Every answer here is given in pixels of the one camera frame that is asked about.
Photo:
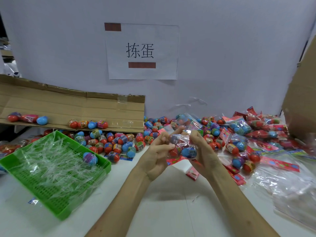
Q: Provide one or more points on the person's right hand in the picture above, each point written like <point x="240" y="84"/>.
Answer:
<point x="208" y="159"/>

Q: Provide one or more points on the clear tape strips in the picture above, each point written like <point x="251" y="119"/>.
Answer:
<point x="195" y="101"/>

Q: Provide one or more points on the pile of filled egg packets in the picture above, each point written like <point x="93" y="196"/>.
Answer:
<point x="249" y="135"/>

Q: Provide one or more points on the person's left thumb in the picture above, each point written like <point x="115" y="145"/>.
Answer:
<point x="166" y="148"/>

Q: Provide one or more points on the heap of clear torn wrappers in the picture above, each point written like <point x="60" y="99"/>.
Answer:
<point x="49" y="165"/>

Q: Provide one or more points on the person's left forearm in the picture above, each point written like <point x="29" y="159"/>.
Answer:
<point x="123" y="207"/>

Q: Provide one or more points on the white paper sign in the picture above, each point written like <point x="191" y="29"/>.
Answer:
<point x="143" y="51"/>

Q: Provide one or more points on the clear plastic egg packet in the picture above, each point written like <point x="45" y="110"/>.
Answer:
<point x="184" y="141"/>

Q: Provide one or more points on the blue printed label scrap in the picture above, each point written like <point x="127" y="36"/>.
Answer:
<point x="126" y="158"/>

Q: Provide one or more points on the person's left hand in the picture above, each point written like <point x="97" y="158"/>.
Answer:
<point x="154" y="161"/>

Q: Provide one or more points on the person's right fingers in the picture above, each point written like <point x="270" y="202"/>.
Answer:
<point x="195" y="138"/>

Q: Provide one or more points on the blue purple toy egg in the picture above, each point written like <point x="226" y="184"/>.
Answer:
<point x="90" y="158"/>

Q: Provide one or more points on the pile of empty clear bags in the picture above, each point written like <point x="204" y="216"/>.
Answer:
<point x="291" y="192"/>

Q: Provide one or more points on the small blue wrapper scrap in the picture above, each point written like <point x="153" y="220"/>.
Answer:
<point x="33" y="201"/>

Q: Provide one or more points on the small red card scrap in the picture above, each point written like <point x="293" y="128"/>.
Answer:
<point x="192" y="174"/>

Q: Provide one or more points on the green plastic tray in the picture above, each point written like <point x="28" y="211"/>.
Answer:
<point x="61" y="202"/>

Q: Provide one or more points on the person's right forearm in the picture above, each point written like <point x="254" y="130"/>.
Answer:
<point x="237" y="209"/>

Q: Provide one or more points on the pile of loose toy eggs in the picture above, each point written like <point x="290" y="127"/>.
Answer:
<point x="116" y="143"/>

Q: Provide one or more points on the long red header card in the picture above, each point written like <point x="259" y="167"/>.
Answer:
<point x="280" y="164"/>

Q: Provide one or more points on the blue packed toy egg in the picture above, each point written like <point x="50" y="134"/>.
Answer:
<point x="189" y="153"/>

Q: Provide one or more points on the brown cardboard box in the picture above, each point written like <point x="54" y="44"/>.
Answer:
<point x="301" y="101"/>

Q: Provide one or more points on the row of colourful toy eggs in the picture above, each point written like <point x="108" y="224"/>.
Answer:
<point x="82" y="124"/>

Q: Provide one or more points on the crumpled clear plastic bag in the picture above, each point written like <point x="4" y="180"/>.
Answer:
<point x="12" y="70"/>

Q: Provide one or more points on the flat brown cardboard sheet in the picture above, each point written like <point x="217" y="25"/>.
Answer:
<point x="61" y="106"/>

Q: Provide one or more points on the red packed toy egg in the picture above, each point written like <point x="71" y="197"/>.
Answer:
<point x="174" y="151"/>

